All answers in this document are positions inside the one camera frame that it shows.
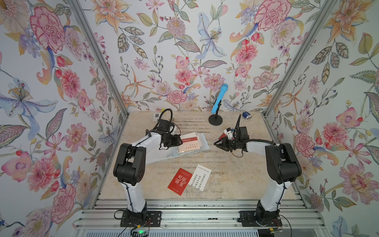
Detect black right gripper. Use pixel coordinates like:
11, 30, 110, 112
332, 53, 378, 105
214, 137, 240, 152

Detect white card black text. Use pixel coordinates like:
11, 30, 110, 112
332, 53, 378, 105
189, 165, 212, 192

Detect white playing card box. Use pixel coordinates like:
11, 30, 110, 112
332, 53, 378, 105
153, 113, 161, 122

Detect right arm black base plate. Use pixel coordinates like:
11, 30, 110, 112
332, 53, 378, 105
237, 210, 282, 228

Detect aluminium corner post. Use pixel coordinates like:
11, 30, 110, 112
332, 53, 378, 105
68, 0, 129, 118
262, 0, 336, 119

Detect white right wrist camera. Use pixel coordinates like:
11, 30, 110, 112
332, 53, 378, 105
224, 127, 235, 140

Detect aluminium corner post right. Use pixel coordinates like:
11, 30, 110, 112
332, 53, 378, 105
262, 0, 336, 119

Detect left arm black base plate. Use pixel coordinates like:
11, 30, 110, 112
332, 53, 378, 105
120, 210, 162, 227

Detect cream card red top band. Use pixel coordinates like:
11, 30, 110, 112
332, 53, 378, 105
178, 132, 202, 154

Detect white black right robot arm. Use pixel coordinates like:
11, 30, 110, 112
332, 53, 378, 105
214, 118, 302, 227

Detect small blue cylinder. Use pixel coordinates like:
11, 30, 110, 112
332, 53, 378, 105
242, 112, 252, 119

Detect aluminium corner post left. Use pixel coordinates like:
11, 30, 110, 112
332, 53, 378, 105
68, 0, 129, 118

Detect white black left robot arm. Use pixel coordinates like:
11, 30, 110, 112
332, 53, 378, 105
113, 109, 183, 224

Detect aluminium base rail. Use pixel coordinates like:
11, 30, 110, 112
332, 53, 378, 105
74, 198, 329, 237

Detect red card pink characters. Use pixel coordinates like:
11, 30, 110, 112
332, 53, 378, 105
168, 168, 192, 196

